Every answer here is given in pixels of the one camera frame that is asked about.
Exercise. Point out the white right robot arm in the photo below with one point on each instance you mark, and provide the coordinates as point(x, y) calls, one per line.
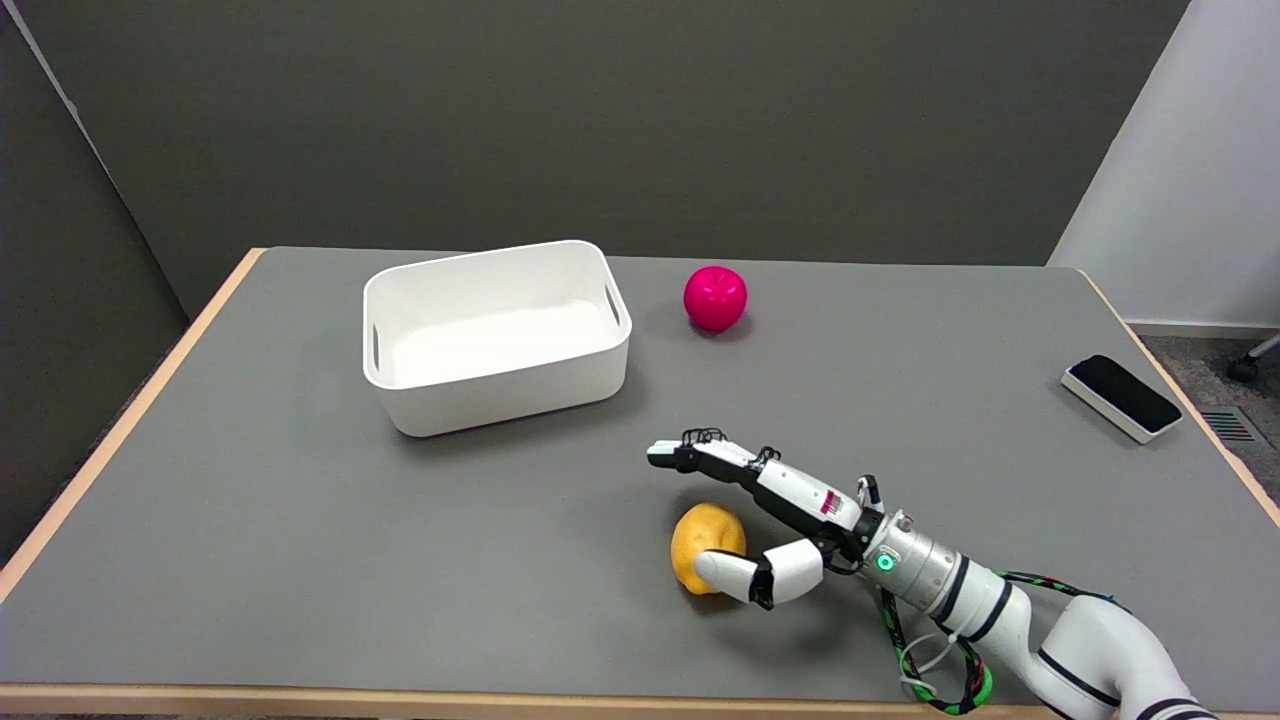
point(1030, 630)

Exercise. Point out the floor vent grille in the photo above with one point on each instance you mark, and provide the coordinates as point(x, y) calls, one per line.
point(1230, 426)

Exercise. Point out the white plastic storage bin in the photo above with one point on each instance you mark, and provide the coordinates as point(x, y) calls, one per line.
point(497, 335)

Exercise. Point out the yellow lemon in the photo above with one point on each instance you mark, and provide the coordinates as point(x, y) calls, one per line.
point(705, 535)

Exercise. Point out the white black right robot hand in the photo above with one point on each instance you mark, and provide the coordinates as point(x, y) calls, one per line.
point(790, 520)

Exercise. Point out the red apple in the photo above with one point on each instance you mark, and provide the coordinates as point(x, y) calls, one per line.
point(715, 297)

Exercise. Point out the black chair caster wheel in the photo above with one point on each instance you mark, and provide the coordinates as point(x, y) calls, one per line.
point(1245, 367)

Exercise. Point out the white block with black pad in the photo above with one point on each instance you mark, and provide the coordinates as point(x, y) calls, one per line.
point(1122, 396)

